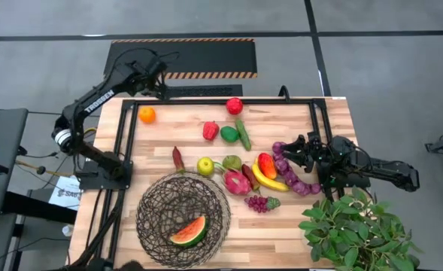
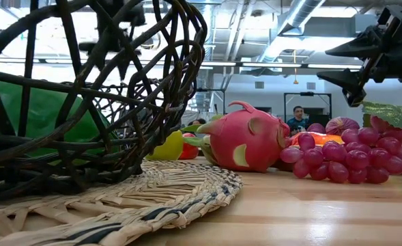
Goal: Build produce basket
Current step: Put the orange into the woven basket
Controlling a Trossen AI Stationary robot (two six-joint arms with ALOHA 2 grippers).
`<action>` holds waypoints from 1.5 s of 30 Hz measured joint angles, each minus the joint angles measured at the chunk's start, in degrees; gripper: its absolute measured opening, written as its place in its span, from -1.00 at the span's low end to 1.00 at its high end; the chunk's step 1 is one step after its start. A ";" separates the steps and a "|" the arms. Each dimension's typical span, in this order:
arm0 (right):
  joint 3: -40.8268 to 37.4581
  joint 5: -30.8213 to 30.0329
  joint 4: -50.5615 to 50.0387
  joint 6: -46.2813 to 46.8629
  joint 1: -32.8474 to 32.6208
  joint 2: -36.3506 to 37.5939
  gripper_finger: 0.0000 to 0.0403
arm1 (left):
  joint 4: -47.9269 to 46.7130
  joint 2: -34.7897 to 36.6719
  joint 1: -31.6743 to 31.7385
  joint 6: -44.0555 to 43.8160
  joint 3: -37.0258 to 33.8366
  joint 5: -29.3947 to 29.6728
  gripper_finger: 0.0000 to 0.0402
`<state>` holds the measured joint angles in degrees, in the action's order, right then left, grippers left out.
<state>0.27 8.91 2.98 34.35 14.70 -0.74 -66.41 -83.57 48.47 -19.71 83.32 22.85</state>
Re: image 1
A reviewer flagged purple grape bunch with leaf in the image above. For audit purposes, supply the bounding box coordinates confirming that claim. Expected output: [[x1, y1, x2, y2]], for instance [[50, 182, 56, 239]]
[[244, 194, 281, 215]]

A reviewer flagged black metal table frame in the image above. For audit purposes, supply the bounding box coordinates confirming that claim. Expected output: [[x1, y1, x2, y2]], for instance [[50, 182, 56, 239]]
[[76, 96, 335, 271]]

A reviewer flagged dark wicker basket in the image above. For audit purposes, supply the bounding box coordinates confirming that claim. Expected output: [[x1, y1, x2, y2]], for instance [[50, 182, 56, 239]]
[[136, 172, 232, 269]]

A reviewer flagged black cable bundle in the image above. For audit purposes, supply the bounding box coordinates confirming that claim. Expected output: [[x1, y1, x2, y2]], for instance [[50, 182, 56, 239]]
[[68, 190, 126, 271]]

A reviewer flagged yellow cable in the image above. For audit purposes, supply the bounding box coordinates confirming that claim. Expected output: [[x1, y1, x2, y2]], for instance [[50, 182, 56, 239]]
[[16, 160, 74, 178]]

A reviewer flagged green leafy plant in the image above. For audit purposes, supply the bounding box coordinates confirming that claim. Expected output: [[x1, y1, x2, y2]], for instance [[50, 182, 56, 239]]
[[298, 186, 423, 271]]

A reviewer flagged gray desk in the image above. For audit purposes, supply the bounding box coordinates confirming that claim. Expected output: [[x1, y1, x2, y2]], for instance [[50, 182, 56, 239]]
[[0, 108, 29, 221]]

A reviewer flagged black hazard-striped floor mat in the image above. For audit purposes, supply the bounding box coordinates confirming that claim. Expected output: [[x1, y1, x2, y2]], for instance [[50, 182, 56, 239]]
[[102, 37, 259, 81]]

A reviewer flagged black floor cable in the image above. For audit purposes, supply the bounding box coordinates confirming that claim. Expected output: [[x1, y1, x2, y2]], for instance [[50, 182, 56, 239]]
[[17, 145, 75, 189]]

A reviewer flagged red apple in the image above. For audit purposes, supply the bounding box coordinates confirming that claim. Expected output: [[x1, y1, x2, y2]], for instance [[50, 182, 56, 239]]
[[226, 97, 244, 116]]

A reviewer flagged white printed paper sheet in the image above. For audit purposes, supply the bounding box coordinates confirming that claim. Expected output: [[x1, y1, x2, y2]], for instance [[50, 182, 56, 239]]
[[47, 175, 82, 212]]

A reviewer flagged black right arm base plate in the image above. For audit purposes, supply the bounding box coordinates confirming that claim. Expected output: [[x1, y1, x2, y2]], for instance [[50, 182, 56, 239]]
[[317, 165, 372, 200]]

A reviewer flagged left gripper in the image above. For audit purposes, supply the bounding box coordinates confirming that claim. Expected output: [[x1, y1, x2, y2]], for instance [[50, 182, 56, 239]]
[[129, 55, 171, 102]]

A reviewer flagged green avocado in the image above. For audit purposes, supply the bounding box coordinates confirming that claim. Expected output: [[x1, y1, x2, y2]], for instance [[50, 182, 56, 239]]
[[220, 126, 240, 144]]

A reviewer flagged red bell pepper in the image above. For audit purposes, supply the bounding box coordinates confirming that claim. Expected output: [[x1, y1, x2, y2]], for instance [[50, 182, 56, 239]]
[[202, 120, 220, 142]]

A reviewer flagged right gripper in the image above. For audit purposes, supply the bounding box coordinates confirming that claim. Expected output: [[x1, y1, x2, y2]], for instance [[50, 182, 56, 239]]
[[281, 131, 335, 175]]

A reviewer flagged red-orange mango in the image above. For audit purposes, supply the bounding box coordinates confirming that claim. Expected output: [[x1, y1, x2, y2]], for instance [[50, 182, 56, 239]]
[[257, 152, 278, 181]]

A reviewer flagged black desk leg bar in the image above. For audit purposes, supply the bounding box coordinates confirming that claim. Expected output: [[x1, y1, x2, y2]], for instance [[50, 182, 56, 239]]
[[1, 190, 78, 226]]

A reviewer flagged olive green pear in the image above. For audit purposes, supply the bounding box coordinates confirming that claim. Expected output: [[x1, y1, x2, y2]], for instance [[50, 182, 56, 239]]
[[221, 154, 243, 172]]

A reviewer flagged black clamp hook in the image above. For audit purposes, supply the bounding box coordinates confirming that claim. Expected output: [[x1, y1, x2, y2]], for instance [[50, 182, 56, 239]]
[[278, 84, 292, 102]]

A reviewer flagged black floor grille strip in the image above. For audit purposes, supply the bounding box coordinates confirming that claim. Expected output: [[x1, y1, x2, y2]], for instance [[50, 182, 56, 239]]
[[164, 84, 244, 98]]

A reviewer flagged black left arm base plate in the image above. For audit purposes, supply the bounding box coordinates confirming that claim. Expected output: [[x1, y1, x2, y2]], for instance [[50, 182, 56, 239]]
[[78, 160, 134, 191]]

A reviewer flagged green cucumber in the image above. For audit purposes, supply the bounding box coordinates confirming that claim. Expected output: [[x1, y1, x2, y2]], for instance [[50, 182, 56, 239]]
[[235, 118, 253, 152]]

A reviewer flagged orange fruit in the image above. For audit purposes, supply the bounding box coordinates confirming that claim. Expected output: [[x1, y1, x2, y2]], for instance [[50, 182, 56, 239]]
[[138, 106, 157, 125]]

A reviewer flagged green bell pepper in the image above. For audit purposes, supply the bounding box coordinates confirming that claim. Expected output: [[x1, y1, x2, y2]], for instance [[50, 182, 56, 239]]
[[168, 215, 210, 248]]

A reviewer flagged pink dragon fruit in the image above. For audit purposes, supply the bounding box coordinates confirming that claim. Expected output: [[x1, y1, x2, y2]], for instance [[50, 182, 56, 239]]
[[213, 161, 253, 196]]

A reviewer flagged yellow-green apple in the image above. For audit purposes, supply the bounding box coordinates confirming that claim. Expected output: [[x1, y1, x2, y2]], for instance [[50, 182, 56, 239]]
[[196, 157, 215, 177]]

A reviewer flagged yellow banana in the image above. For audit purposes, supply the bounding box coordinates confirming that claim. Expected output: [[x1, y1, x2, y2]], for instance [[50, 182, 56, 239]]
[[251, 157, 290, 193]]

